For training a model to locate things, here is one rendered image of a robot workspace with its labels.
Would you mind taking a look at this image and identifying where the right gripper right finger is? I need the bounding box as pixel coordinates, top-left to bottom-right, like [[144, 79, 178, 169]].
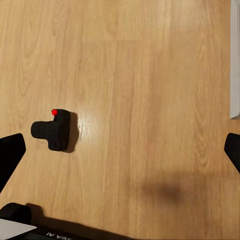
[[224, 133, 240, 173]]

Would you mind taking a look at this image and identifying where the digital camera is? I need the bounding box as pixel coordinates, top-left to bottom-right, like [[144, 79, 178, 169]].
[[30, 108, 71, 152]]

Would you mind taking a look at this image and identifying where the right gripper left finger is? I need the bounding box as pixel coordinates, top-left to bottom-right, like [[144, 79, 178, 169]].
[[0, 133, 26, 193]]

